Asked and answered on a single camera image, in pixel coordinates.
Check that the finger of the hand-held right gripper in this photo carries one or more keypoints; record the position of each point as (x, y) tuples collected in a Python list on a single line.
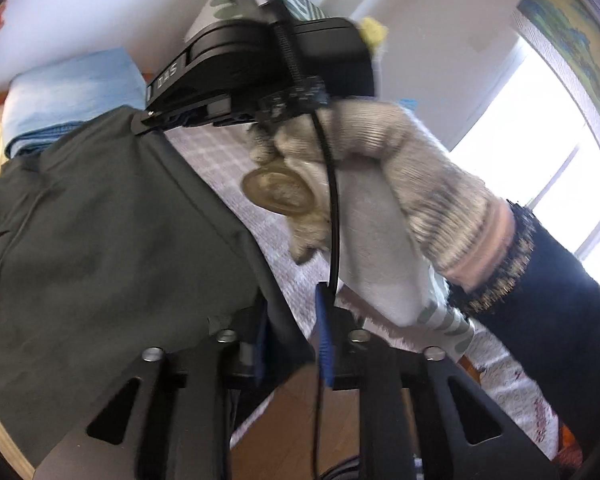
[(180, 121)]

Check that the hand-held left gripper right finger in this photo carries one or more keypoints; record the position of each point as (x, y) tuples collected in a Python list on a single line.
[(321, 340)]

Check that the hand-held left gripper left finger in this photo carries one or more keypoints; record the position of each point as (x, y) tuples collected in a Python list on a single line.
[(260, 340)]

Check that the dark pants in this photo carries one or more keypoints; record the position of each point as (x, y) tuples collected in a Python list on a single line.
[(105, 235)]

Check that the person's right forearm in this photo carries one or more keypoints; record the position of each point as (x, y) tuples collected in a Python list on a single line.
[(555, 310)]

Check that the person's right hand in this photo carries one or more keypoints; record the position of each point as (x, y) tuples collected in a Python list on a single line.
[(410, 170)]

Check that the pink checked bed sheet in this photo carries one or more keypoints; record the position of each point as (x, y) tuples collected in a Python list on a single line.
[(280, 240)]

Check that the folded blue jeans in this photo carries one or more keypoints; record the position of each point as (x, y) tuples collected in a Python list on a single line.
[(70, 90)]

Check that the gold round pendant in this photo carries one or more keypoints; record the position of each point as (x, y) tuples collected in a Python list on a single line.
[(277, 191)]

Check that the yellow fuzzy tassel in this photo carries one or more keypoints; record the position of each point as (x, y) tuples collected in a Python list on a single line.
[(372, 32)]

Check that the window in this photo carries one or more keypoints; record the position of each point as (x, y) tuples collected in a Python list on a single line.
[(545, 160)]

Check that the framed wall painting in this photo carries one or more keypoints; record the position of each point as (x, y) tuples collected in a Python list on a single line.
[(580, 45)]

